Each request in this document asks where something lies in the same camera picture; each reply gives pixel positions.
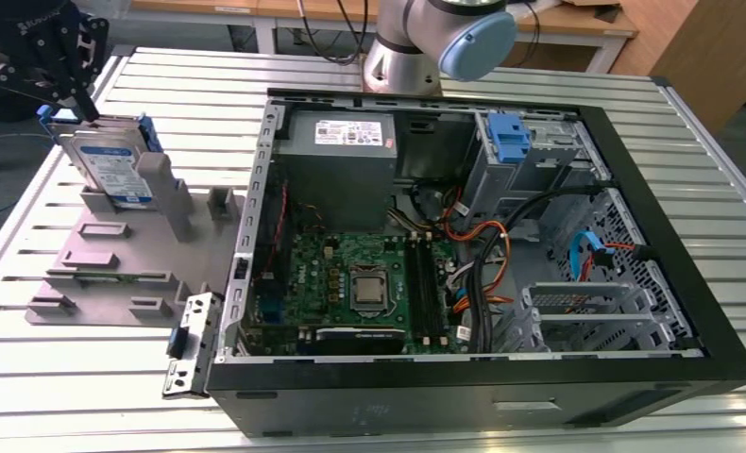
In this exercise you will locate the hard disk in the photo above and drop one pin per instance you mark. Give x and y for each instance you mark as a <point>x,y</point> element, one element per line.
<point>116,170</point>

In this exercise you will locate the black mesh bin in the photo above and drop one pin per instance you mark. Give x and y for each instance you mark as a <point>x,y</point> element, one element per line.
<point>7,111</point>

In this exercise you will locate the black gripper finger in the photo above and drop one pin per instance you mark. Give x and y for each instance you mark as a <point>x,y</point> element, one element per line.
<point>33,78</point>
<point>84,94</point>

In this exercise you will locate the metal card retention bracket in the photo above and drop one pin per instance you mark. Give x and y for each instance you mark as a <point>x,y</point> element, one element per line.
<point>194,330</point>

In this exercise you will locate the grey parts rack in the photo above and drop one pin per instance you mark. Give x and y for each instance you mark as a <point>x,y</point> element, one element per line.
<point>128,245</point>

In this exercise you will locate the wooden desk white frame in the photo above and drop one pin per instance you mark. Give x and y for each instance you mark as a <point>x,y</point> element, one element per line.
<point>172,5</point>
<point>575,23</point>

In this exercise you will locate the black PC case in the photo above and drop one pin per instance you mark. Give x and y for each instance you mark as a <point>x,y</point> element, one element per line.
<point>412,401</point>

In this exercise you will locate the blue drive latch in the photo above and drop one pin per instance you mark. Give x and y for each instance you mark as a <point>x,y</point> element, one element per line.
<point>509,137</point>

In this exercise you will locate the brown wooden cabinet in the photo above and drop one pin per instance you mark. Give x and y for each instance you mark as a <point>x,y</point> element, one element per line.
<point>713,47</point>

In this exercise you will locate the CPU socket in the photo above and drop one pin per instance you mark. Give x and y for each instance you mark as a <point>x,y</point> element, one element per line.
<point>368,270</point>

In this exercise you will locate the metal drive cage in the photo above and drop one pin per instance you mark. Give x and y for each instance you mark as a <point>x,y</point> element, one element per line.
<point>549,165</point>

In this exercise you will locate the silver CPU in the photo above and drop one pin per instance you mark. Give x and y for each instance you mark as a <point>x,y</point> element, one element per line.
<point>369,290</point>

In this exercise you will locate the green motherboard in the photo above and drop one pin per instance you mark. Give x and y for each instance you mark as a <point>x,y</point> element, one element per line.
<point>380,250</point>

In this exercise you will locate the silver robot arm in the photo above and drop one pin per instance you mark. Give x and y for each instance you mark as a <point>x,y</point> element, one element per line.
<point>405,56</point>

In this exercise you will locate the metal disk bay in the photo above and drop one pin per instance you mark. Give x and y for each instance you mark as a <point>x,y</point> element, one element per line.
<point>595,321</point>

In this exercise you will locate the black RAM slot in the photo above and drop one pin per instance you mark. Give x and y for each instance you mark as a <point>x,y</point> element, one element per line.
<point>416,288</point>

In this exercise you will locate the grey power supply unit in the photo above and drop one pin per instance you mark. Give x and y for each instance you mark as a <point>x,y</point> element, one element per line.
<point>336,189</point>

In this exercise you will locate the black graphics card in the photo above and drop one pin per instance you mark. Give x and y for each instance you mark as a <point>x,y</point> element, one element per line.
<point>361,337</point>

